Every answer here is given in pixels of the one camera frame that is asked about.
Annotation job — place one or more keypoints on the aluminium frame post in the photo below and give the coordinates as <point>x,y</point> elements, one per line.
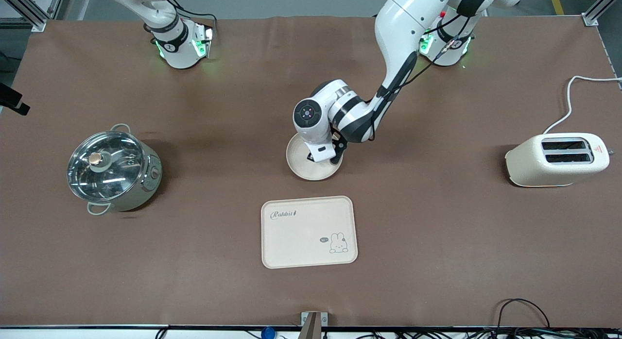
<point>600,6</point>
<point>29,11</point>

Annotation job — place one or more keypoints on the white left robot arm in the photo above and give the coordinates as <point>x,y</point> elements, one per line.
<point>403,28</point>

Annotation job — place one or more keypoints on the cream round plate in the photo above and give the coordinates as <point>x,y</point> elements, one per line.
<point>311,171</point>

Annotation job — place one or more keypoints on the blue round cap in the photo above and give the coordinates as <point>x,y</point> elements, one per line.
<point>267,333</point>

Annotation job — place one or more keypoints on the white two-slot toaster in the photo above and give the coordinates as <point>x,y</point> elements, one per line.
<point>529,166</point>

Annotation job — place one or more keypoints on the cream tray with rabbit print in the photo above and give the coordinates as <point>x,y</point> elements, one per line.
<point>301,242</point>

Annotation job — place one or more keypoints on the pale green electric cooking pot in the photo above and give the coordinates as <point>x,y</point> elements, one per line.
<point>146,183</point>

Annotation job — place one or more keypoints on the glass pot lid with knob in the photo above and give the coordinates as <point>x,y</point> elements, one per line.
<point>112,174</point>

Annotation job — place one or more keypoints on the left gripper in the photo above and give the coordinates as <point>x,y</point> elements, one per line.
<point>310,157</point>

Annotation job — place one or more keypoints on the green lit base connector box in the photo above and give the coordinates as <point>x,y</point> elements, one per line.
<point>204,40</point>
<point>426,43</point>

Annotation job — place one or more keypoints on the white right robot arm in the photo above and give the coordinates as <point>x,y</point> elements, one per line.
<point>177,47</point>

